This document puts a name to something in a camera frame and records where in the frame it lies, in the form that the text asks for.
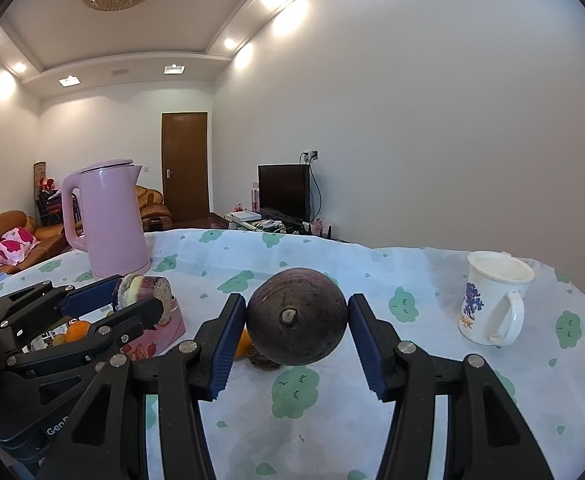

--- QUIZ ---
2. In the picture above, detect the dark television stand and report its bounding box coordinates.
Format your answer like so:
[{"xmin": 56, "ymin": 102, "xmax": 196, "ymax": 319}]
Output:
[{"xmin": 212, "ymin": 212, "xmax": 348, "ymax": 243}]

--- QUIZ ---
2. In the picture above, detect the layered cake slice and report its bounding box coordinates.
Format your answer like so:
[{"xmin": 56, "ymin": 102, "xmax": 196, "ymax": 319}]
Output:
[{"xmin": 112, "ymin": 274, "xmax": 174, "ymax": 313}]

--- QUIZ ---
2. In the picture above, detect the dark cluttered rack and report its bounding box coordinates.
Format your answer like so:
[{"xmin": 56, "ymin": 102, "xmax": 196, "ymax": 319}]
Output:
[{"xmin": 35, "ymin": 161, "xmax": 80, "ymax": 226}]

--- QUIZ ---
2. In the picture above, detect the white printed mug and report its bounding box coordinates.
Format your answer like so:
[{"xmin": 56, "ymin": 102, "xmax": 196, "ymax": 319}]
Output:
[{"xmin": 458, "ymin": 251, "xmax": 535, "ymax": 347}]

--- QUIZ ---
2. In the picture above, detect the pink tin box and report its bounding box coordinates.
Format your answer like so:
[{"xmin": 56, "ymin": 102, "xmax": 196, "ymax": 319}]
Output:
[{"xmin": 30, "ymin": 296, "xmax": 187, "ymax": 362}]

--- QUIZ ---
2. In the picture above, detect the black power cable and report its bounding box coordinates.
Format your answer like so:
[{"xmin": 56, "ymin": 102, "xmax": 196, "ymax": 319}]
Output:
[{"xmin": 309, "ymin": 160, "xmax": 321, "ymax": 223}]

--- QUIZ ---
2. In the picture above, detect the small orange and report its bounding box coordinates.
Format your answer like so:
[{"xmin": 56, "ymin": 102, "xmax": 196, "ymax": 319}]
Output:
[{"xmin": 66, "ymin": 321, "xmax": 92, "ymax": 343}]

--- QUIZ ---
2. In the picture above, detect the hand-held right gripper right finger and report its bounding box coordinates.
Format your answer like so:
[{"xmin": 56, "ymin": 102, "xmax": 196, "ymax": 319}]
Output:
[{"xmin": 347, "ymin": 294, "xmax": 555, "ymax": 480}]

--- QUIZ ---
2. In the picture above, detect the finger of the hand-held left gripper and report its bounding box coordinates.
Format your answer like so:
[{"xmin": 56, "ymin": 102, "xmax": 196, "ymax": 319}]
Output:
[
  {"xmin": 0, "ymin": 275, "xmax": 123, "ymax": 342},
  {"xmin": 5, "ymin": 297, "xmax": 166, "ymax": 377}
]

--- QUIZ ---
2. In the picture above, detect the black television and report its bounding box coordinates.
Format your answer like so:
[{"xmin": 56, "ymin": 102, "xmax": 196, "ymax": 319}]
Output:
[{"xmin": 258, "ymin": 163, "xmax": 311, "ymax": 223}]

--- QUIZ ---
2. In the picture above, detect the pink electric kettle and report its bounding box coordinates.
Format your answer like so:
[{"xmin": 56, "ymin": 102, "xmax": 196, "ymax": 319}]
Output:
[{"xmin": 61, "ymin": 159, "xmax": 152, "ymax": 279}]

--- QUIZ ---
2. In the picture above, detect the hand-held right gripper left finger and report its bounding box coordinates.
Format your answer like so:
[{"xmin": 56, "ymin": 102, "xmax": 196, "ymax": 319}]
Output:
[{"xmin": 35, "ymin": 292, "xmax": 247, "ymax": 480}]

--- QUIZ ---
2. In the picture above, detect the orange leather sofa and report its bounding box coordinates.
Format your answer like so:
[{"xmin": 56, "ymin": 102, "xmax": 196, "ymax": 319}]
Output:
[{"xmin": 0, "ymin": 210, "xmax": 84, "ymax": 273}]

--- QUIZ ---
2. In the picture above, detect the brown wooden door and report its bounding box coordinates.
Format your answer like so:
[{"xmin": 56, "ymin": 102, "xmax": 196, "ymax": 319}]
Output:
[{"xmin": 161, "ymin": 111, "xmax": 209, "ymax": 223}]

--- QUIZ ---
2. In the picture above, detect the pink floral pillow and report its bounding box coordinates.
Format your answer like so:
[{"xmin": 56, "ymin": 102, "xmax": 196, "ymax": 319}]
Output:
[{"xmin": 0, "ymin": 226, "xmax": 40, "ymax": 266}]

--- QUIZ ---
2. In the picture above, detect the dark brown root vegetable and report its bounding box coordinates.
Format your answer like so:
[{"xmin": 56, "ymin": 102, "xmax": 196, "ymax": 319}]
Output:
[{"xmin": 247, "ymin": 344, "xmax": 282, "ymax": 372}]

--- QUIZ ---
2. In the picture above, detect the orange leather armchair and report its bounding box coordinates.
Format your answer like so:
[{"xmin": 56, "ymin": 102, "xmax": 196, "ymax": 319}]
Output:
[{"xmin": 135, "ymin": 185, "xmax": 174, "ymax": 232}]

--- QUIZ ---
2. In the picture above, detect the round purple beetroot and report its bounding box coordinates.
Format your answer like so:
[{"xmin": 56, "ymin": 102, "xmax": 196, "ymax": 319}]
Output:
[{"xmin": 246, "ymin": 268, "xmax": 349, "ymax": 367}]

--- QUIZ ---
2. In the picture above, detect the large orange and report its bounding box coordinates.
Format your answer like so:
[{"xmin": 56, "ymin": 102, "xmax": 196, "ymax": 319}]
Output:
[{"xmin": 235, "ymin": 327, "xmax": 253, "ymax": 361}]

